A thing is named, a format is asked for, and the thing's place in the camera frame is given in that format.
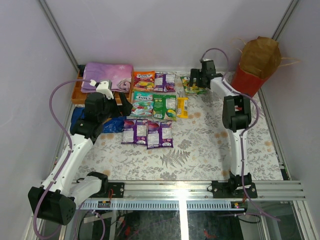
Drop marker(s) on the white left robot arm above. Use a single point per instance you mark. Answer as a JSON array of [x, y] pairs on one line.
[[56, 200]]

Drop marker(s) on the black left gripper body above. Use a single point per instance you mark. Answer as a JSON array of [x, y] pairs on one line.
[[118, 105]]

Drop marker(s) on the yellow snack packet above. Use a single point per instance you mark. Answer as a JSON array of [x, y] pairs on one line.
[[182, 107]]

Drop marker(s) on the orange wooden tray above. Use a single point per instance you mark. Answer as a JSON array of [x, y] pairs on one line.
[[78, 97]]

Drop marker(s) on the orange lemon candy bag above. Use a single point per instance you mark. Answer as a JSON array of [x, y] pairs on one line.
[[144, 81]]

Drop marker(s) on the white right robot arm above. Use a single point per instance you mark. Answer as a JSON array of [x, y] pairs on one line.
[[236, 119]]

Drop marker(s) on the teal mint candy bag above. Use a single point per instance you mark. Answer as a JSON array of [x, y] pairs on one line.
[[143, 104]]

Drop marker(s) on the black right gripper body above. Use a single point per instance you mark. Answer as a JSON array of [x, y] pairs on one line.
[[200, 82]]

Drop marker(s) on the purple princess cloth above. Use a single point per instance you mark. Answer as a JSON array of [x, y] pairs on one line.
[[120, 75]]

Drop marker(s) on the red paper bag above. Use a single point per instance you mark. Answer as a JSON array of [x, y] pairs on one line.
[[260, 58]]

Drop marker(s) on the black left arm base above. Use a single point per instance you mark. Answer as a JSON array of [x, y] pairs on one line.
[[112, 188]]

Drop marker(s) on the purple candy bag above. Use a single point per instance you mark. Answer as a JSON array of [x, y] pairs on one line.
[[159, 134], [164, 82], [135, 131]]

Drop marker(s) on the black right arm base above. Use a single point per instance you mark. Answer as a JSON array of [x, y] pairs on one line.
[[222, 188]]

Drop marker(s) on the aluminium front rail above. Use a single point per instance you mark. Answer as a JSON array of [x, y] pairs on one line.
[[267, 190]]

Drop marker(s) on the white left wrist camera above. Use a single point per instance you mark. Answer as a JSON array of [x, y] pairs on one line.
[[104, 87]]

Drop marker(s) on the blue chips snack bag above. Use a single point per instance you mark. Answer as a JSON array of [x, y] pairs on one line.
[[113, 125]]

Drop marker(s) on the yellow green candy bag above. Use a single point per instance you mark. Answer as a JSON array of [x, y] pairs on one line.
[[191, 90]]

